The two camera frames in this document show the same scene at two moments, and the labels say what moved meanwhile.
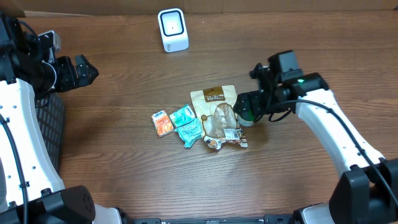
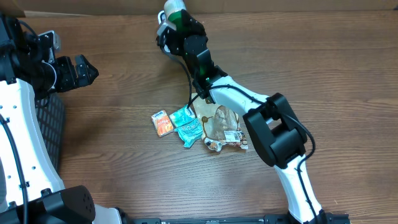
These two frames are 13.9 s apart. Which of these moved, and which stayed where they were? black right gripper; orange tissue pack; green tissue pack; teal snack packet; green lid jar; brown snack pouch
Moved: green lid jar; black right gripper
Stayed: green tissue pack; orange tissue pack; teal snack packet; brown snack pouch
